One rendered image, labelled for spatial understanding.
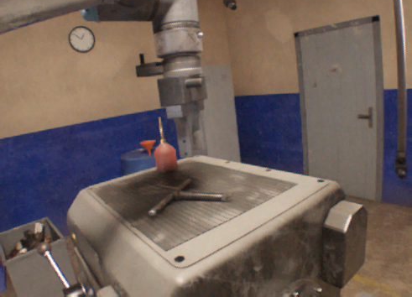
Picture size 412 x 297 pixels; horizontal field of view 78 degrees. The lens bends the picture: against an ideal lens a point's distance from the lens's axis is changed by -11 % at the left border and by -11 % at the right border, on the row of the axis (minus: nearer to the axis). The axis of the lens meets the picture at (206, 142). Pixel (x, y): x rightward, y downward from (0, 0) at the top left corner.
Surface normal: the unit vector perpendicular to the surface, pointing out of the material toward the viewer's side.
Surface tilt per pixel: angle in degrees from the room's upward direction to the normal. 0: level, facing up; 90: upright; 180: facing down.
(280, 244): 90
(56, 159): 90
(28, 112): 90
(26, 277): 90
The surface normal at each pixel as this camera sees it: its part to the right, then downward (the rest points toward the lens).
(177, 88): -0.30, 0.22
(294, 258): 0.61, 0.08
